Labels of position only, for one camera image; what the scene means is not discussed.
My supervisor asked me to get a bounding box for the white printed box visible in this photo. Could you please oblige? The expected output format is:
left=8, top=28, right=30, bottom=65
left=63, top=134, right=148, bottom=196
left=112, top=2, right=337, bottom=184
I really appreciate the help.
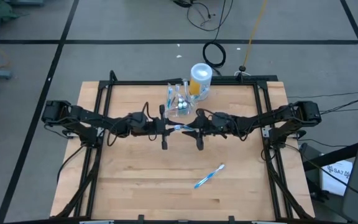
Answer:
left=320, top=159, right=354, bottom=197

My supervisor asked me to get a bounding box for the coiled black cable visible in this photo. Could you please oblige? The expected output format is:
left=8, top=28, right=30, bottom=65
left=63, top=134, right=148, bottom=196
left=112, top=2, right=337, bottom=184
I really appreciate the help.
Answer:
left=201, top=40, right=227, bottom=69

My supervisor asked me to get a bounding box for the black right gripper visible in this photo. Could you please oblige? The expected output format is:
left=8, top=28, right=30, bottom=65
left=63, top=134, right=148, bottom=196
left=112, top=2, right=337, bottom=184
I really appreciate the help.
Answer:
left=182, top=109, right=230, bottom=151

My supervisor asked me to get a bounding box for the black power cable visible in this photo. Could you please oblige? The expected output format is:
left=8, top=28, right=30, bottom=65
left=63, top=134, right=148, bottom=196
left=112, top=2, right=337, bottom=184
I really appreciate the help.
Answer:
left=318, top=92, right=358, bottom=115

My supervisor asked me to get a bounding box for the black floor device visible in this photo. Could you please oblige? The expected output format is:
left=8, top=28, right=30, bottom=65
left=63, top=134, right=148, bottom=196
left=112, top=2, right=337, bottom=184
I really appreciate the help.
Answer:
left=172, top=0, right=195, bottom=9

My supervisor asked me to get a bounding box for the clear plastic organizer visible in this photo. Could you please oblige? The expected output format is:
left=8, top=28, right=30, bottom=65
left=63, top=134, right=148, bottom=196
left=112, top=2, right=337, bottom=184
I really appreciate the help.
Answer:
left=165, top=83, right=198, bottom=118

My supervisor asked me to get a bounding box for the yellow cable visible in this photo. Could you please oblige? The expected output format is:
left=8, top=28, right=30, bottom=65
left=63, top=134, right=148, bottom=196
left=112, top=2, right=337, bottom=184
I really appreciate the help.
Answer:
left=242, top=0, right=269, bottom=68

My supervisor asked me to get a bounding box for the black diagonal beam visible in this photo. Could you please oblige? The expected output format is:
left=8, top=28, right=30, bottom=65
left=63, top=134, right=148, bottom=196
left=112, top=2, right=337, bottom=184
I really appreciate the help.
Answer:
left=303, top=136, right=358, bottom=172

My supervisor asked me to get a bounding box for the thin black floor cable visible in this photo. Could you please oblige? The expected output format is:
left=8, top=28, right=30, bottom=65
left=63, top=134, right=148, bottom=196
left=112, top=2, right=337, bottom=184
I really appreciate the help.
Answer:
left=185, top=0, right=234, bottom=32

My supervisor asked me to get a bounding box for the black aluminium table frame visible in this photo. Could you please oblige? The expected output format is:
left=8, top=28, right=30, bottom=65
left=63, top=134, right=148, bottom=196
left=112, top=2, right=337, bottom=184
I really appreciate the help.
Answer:
left=54, top=70, right=315, bottom=224

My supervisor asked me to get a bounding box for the white canister with yellow label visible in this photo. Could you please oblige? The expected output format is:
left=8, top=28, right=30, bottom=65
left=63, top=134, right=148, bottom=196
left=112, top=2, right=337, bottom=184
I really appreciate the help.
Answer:
left=188, top=63, right=213, bottom=101

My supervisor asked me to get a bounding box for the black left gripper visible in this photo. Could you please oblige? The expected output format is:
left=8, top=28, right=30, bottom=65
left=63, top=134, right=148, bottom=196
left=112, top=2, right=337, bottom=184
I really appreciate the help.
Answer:
left=124, top=105, right=177, bottom=151

